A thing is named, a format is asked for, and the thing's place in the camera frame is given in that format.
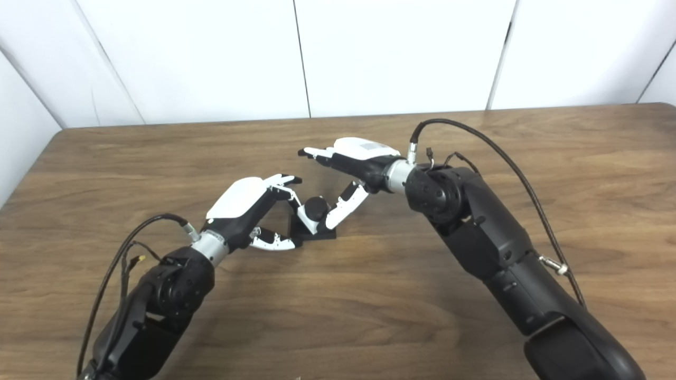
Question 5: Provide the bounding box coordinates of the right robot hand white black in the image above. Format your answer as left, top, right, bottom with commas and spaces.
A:
297, 137, 410, 231

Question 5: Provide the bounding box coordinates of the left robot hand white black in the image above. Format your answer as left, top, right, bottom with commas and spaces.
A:
201, 174, 304, 251

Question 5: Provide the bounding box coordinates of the black peg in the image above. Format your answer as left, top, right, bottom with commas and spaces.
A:
288, 196, 338, 242

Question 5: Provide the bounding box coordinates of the white square piece with hole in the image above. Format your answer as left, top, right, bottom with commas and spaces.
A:
297, 204, 324, 235

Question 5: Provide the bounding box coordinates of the right arm thin wire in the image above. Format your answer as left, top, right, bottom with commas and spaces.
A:
425, 147, 482, 175

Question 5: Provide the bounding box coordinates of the arm thin wire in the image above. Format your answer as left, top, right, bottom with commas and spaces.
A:
425, 147, 482, 175
120, 241, 162, 297

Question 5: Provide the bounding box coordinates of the left arm thin wire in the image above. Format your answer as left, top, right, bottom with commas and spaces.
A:
120, 241, 162, 297

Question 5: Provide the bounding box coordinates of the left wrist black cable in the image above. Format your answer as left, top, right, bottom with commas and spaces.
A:
77, 213, 202, 378

